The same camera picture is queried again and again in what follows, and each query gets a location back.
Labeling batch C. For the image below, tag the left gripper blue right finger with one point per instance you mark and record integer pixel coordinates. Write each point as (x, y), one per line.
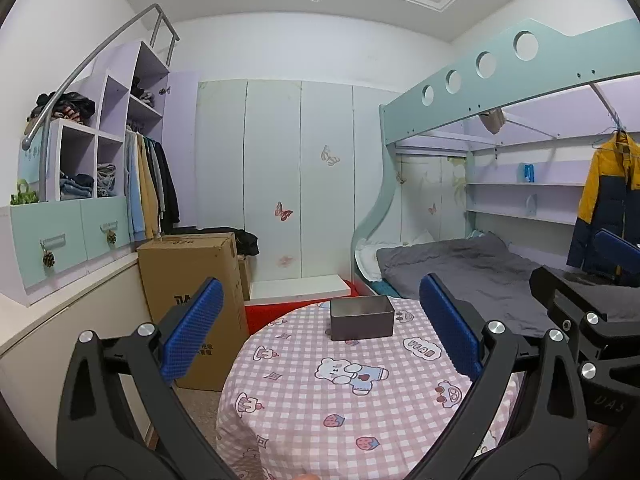
(457, 336)

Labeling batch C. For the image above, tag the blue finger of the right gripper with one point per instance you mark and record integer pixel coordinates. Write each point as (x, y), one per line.
(618, 251)

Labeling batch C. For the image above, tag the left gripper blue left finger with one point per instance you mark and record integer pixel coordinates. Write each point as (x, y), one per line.
(185, 327)

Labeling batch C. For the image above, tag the person's right hand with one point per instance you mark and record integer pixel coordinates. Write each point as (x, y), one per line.
(598, 436)

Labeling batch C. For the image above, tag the yellow navy jacket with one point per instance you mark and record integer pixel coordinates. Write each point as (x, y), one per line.
(610, 201)

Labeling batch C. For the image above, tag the grey duvet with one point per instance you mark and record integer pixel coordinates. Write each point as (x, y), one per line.
(481, 271)

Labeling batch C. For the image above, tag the large cardboard box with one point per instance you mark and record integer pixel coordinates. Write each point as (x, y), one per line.
(194, 281)

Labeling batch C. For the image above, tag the red storage bench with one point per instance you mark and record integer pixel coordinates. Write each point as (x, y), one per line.
(260, 315)

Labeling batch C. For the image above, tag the teal bed sheet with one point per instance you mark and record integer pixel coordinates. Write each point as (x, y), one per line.
(382, 288)

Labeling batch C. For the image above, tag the grey metal tin box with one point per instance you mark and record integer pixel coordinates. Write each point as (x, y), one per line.
(364, 317)

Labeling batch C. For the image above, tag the white board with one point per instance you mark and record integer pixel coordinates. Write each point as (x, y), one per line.
(297, 290)

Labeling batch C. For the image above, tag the blue box on shelf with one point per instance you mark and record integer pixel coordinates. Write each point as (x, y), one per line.
(528, 173)

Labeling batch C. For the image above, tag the white pillow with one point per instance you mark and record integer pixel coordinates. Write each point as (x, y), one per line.
(366, 254)

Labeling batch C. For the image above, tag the pink checkered tablecloth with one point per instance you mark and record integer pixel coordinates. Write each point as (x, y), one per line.
(297, 402)

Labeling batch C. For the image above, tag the hanging clothes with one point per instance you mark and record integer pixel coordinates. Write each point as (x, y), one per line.
(152, 200)

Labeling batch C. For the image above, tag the beige lower cabinet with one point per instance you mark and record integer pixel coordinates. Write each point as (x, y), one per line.
(37, 341)

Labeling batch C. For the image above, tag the purple shelf wardrobe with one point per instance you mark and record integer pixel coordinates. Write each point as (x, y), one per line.
(47, 245)

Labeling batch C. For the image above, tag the metal stair handrail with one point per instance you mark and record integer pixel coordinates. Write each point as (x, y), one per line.
(82, 80)

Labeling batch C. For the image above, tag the teal bunk bed frame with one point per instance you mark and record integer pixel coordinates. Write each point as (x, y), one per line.
(530, 96)

